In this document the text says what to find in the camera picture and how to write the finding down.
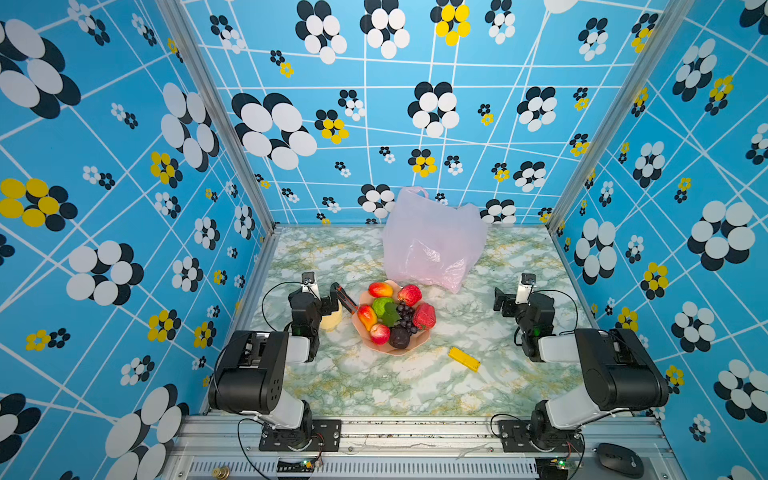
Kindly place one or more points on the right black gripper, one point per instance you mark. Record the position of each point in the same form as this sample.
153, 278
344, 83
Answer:
504, 301

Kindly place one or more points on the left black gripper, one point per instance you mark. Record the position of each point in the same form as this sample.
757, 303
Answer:
330, 301

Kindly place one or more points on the red apple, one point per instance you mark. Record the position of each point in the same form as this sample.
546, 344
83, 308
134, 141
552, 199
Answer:
409, 295

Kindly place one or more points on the pink translucent plastic bag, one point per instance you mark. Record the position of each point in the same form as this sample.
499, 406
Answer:
430, 243

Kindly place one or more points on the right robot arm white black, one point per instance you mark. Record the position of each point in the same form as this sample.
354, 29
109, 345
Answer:
618, 373

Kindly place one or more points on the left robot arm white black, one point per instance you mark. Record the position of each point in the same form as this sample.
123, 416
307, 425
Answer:
249, 373

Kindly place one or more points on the yellow round sponge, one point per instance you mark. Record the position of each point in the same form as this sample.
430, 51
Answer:
331, 321

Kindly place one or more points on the orange red mango left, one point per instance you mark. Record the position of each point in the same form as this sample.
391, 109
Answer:
367, 316

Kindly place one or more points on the green crinkled fruit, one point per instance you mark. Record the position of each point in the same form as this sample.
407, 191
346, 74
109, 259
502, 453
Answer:
380, 304

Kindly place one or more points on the red yellow mango top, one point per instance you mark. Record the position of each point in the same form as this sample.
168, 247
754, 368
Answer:
380, 290

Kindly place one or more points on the red peach bottom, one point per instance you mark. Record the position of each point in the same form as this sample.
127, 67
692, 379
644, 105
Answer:
380, 334

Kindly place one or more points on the green grape leaf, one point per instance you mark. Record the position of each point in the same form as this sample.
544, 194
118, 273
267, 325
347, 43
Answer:
390, 316

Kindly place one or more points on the yellow rectangular block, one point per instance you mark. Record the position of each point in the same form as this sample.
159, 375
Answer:
464, 359

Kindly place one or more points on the dark purple grape bunch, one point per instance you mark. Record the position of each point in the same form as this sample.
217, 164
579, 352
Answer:
406, 314

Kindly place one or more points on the dark purple plum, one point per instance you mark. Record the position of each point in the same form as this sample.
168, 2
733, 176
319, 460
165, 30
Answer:
400, 338

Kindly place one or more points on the black computer mouse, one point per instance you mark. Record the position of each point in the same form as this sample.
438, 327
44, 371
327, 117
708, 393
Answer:
620, 460

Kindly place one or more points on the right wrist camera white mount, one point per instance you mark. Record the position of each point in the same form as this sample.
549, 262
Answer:
525, 288

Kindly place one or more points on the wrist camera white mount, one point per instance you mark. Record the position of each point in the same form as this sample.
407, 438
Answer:
525, 288
309, 284

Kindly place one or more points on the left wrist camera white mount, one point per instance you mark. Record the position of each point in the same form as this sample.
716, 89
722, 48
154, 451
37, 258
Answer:
309, 284

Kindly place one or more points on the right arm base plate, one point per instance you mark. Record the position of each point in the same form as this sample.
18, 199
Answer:
516, 436

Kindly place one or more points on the aluminium front rail frame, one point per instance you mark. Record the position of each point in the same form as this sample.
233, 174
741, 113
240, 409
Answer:
222, 447

